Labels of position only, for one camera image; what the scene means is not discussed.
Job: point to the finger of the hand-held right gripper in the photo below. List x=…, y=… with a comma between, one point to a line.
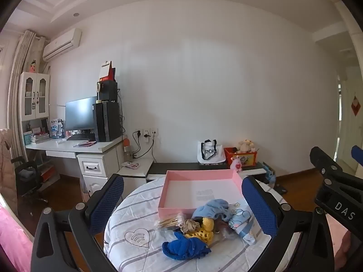
x=358, y=152
x=326, y=160

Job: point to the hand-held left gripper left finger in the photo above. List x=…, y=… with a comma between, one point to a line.
x=106, y=202

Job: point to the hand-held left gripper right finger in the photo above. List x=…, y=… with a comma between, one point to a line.
x=259, y=206

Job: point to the printed white blue baby garment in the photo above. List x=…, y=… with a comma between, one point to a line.
x=239, y=221

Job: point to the clear plastic bag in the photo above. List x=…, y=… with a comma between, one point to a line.
x=224, y=229

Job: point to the light blue fleece cloth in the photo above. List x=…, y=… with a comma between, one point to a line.
x=211, y=208

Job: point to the pack of cotton swabs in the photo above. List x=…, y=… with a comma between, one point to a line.
x=170, y=222

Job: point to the pink shallow box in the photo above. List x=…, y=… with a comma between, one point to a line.
x=192, y=187

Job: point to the brown scrunchie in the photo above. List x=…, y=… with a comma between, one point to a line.
x=188, y=225

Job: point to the blue knit cloth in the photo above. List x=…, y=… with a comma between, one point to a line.
x=184, y=248

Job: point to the white door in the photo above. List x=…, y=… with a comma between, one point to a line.
x=351, y=136

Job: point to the black floor scale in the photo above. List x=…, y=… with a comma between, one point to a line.
x=280, y=188

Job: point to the pink floral fabric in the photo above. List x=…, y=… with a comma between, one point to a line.
x=340, y=232

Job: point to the white corner shelf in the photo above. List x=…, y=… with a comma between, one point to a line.
x=133, y=171

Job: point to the pink printed packet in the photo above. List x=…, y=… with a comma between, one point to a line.
x=130, y=164

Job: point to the red door decoration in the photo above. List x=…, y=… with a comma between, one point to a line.
x=355, y=106

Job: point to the pink plush toy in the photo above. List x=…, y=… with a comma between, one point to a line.
x=236, y=165

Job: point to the red toy box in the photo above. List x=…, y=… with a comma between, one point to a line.
x=246, y=158

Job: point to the orange capped bottle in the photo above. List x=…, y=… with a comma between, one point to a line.
x=126, y=144

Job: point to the beige plush toy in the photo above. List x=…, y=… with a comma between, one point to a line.
x=245, y=146

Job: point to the pink pens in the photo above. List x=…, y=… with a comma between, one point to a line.
x=85, y=143

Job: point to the white tote bag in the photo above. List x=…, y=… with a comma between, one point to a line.
x=211, y=153

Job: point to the white desk with drawers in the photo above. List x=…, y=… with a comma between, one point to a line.
x=56, y=146

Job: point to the black white TV cabinet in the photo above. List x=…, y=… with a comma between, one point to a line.
x=175, y=166

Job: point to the black computer tower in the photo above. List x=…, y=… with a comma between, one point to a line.
x=109, y=121

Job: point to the black office chair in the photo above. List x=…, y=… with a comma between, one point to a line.
x=25, y=175

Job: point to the blue white package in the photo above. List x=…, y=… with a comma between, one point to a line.
x=55, y=127

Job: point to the black computer monitor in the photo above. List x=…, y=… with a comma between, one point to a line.
x=80, y=113

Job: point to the stack of books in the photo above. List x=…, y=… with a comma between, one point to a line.
x=37, y=137

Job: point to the pink cloth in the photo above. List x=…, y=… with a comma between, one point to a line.
x=14, y=232

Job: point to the red white carton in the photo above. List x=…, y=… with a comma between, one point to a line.
x=106, y=70

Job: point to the white glass-door cabinet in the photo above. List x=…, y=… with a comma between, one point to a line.
x=28, y=82

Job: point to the small pink doll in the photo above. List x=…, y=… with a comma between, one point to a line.
x=33, y=66

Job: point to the white air conditioner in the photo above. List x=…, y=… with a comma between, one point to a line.
x=61, y=45

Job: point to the white wall sockets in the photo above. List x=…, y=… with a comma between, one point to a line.
x=147, y=132

